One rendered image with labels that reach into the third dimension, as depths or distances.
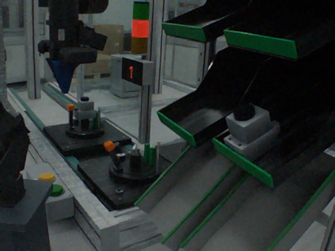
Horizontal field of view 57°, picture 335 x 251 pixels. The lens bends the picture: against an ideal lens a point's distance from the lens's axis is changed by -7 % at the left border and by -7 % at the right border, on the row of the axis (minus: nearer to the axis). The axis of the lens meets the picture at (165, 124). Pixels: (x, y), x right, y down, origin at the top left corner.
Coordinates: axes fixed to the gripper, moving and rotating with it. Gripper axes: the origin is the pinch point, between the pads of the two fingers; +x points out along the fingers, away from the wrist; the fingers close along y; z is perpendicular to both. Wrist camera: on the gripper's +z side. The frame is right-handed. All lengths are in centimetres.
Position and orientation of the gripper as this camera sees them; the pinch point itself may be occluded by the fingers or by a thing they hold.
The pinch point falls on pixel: (65, 76)
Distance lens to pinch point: 67.4
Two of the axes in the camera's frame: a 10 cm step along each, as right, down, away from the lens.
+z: 8.1, -1.6, 5.6
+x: -0.5, 9.4, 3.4
